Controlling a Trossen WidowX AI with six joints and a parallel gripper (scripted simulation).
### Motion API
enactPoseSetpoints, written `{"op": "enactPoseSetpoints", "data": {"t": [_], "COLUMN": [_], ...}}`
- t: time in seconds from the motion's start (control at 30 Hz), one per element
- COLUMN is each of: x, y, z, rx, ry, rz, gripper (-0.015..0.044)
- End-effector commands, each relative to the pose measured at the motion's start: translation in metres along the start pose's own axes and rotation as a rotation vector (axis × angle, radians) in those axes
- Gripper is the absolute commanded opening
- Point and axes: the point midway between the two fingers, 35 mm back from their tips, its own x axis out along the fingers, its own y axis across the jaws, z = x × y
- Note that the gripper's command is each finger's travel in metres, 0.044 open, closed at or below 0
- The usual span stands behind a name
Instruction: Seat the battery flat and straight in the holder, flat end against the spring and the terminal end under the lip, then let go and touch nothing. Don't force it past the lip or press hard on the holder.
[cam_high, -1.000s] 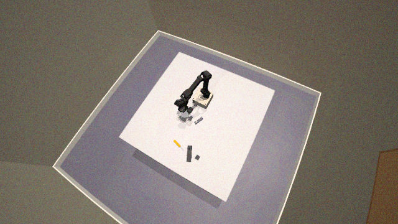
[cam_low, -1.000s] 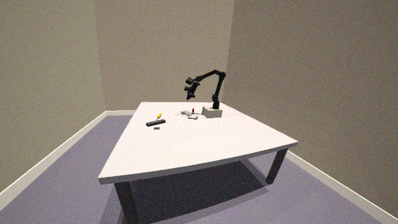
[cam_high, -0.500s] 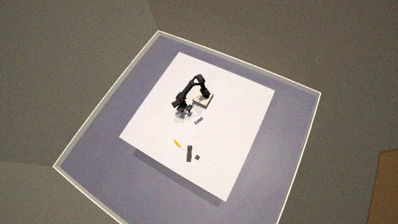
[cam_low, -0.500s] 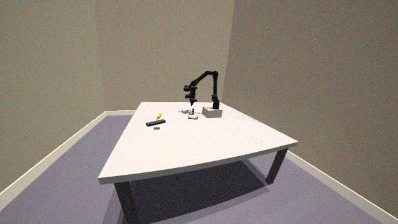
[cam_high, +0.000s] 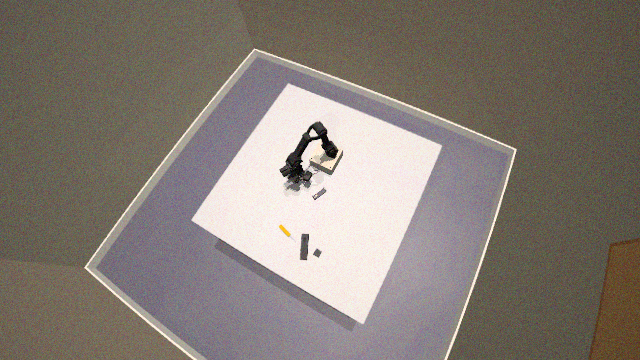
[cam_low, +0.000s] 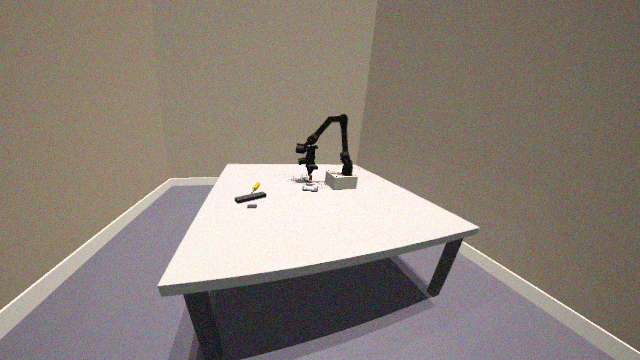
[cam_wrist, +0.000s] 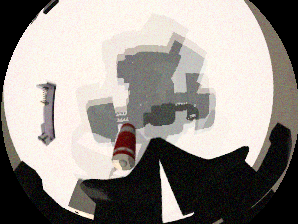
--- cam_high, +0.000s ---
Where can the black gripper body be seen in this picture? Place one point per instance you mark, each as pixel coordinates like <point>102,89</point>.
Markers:
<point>306,176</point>

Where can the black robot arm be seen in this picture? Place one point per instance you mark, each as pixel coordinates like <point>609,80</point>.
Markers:
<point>295,158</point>

